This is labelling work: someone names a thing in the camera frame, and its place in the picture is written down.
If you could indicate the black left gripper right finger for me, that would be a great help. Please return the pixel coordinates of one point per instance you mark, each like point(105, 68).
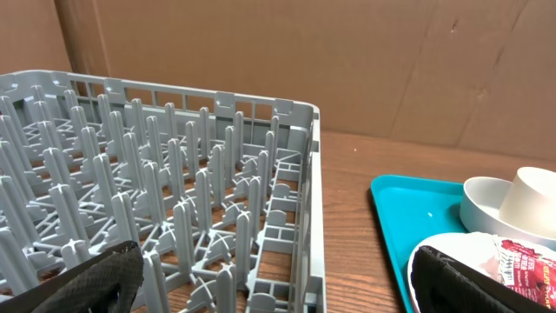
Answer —
point(444, 285)

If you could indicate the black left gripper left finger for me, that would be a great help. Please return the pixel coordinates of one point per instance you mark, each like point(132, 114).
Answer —
point(108, 282)

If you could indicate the large pink-white plate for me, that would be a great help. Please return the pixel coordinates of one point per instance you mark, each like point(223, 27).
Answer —
point(476, 250)

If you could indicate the red snack wrapper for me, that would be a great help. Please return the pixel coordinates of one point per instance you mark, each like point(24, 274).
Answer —
point(528, 269)

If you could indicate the grey round bowl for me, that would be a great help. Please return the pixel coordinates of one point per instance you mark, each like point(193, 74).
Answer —
point(480, 210)

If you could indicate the cream plastic cup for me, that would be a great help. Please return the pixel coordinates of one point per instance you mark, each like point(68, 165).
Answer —
point(530, 202)

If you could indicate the teal plastic tray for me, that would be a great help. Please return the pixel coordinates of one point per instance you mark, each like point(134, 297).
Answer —
point(411, 209)

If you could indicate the grey plastic dish rack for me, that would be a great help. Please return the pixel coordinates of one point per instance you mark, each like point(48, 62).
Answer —
point(222, 191)

